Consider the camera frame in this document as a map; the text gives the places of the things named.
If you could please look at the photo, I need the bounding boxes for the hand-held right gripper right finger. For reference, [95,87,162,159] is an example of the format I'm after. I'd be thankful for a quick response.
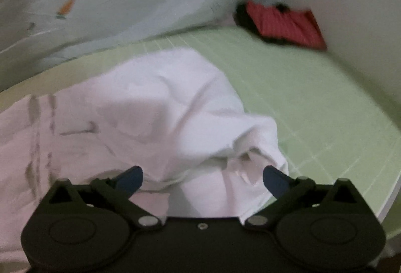
[245,166,360,230]

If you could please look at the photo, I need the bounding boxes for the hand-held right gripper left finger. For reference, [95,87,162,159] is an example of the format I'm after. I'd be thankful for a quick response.
[47,166,163,230]

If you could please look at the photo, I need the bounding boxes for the white garment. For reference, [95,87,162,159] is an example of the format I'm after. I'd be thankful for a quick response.
[0,47,290,273]

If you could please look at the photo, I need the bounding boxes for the red and black striped cloth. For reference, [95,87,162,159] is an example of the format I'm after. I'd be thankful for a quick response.
[234,0,328,53]

